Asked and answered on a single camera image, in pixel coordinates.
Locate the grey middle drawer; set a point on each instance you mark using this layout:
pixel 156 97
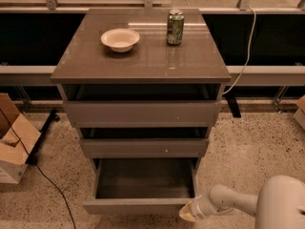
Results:
pixel 144 142

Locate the grey drawer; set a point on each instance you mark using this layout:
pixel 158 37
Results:
pixel 142 186
pixel 144 142
pixel 131 114

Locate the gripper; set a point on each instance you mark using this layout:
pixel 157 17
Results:
pixel 200 206

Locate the cardboard box at right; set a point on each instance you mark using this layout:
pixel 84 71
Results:
pixel 299 115

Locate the open cardboard box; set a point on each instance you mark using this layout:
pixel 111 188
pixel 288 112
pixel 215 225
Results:
pixel 17 139

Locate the grey top drawer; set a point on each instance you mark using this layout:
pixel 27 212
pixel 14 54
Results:
pixel 131 114

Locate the grey drawer cabinet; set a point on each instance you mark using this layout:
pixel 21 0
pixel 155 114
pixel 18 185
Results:
pixel 151 71

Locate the white paper bowl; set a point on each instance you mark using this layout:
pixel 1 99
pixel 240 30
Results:
pixel 120 40

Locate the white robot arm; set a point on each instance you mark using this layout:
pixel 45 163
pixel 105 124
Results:
pixel 280 204

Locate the black stand foot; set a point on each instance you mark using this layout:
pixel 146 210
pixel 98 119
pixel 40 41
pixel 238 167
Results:
pixel 53 116

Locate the green soda can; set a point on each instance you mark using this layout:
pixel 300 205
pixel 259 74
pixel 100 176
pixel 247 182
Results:
pixel 175 27

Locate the grey bottom drawer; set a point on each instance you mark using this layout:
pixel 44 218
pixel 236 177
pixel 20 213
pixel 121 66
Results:
pixel 142 186

